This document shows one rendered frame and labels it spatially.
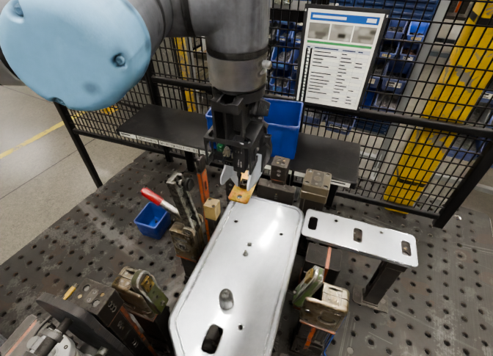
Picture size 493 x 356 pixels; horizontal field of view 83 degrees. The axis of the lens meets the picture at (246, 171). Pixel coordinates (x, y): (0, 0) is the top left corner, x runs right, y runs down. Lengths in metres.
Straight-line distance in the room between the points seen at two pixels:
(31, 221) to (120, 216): 1.35
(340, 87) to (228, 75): 0.68
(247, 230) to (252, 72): 0.52
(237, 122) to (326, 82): 0.64
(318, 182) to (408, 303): 0.52
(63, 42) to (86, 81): 0.02
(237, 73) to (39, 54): 0.20
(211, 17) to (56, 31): 0.17
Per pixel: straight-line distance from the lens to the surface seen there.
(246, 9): 0.32
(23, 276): 1.31
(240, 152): 0.38
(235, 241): 0.76
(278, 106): 1.03
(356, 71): 0.97
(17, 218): 2.67
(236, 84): 0.35
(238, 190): 0.52
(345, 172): 0.94
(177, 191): 0.62
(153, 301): 0.68
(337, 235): 0.81
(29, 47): 0.21
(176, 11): 0.33
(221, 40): 0.33
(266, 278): 0.71
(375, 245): 0.82
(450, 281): 1.25
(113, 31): 0.20
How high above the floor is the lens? 1.63
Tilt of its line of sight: 42 degrees down
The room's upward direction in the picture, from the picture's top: straight up
